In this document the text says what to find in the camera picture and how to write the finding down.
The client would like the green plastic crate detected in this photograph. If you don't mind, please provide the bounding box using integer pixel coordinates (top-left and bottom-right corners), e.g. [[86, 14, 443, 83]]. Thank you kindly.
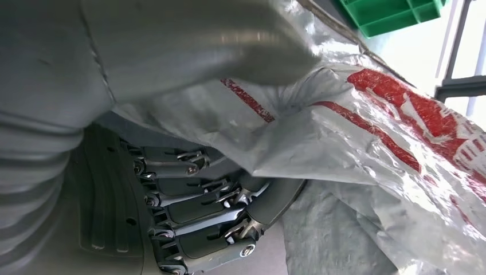
[[339, 0, 447, 39]]

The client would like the black window frame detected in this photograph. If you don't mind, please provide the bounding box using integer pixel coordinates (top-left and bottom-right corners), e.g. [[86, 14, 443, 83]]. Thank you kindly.
[[434, 0, 486, 103]]

